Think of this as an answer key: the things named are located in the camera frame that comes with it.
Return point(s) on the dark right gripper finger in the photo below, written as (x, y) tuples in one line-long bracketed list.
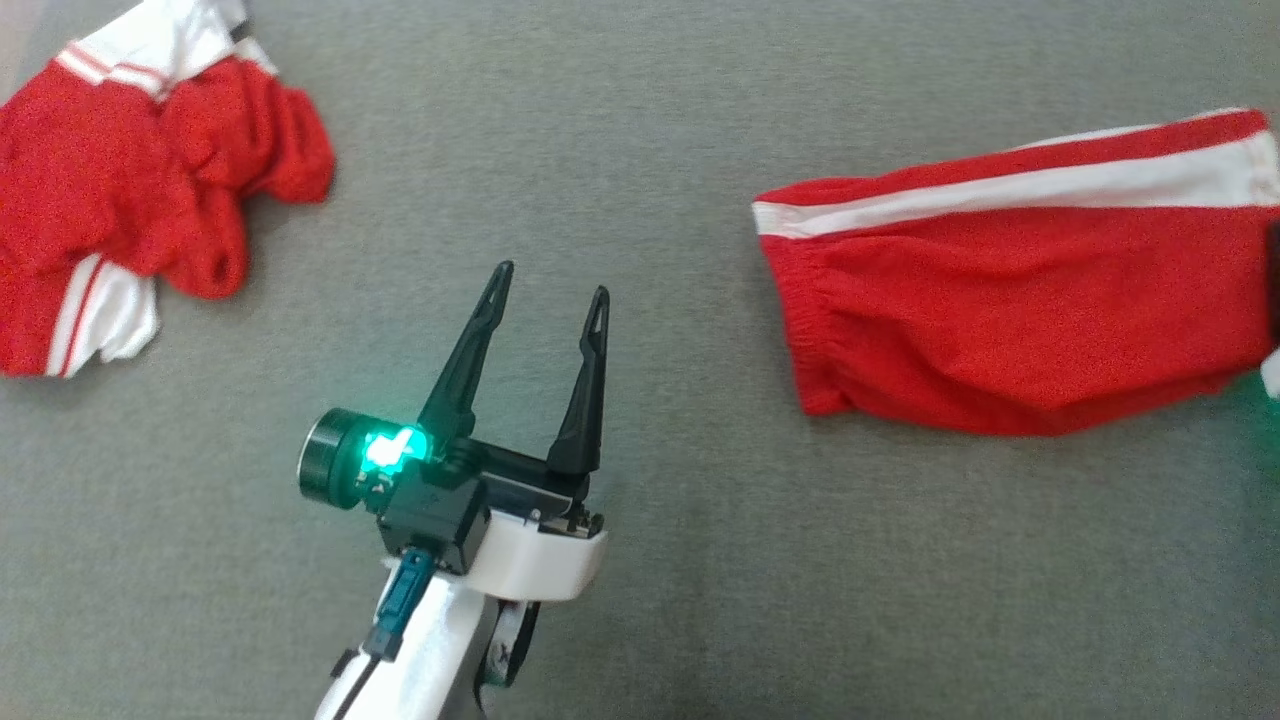
[(1275, 285)]

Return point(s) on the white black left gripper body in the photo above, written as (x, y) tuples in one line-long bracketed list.
[(540, 560)]

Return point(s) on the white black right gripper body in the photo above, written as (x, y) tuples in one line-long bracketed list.
[(1273, 375)]

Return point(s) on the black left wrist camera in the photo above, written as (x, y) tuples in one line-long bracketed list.
[(435, 515)]

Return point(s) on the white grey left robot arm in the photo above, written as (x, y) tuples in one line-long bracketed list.
[(430, 650)]

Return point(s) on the red white jersey shirt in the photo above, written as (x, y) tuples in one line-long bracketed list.
[(110, 180)]

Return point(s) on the red white striped shorts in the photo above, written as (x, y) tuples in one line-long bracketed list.
[(1020, 300)]

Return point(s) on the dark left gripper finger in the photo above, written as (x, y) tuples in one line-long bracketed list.
[(585, 410), (462, 375)]

